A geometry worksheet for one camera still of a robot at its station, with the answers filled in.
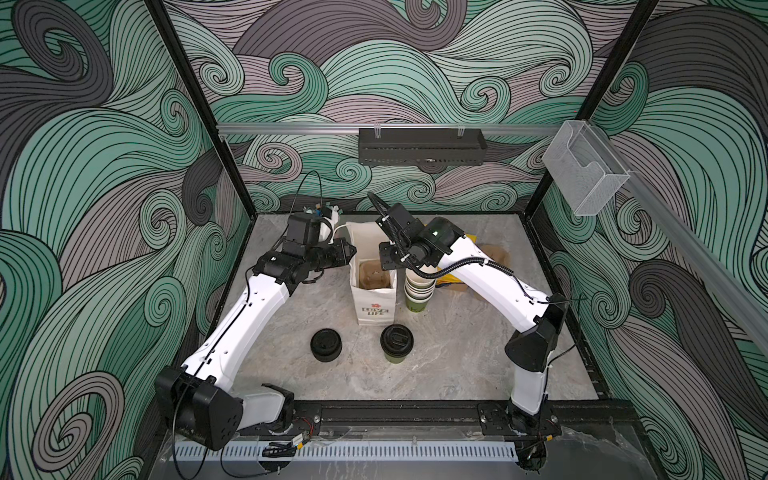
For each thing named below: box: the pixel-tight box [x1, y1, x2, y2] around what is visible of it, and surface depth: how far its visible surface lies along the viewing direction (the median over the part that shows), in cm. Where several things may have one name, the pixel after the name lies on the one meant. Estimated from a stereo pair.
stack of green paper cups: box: [404, 264, 438, 313], surface depth 83 cm
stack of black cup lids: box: [310, 328, 343, 363], surface depth 85 cm
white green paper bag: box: [346, 222, 397, 325], surface depth 78 cm
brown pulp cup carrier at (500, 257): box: [474, 243, 512, 271], surface depth 103 cm
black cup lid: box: [380, 324, 415, 358], surface depth 77 cm
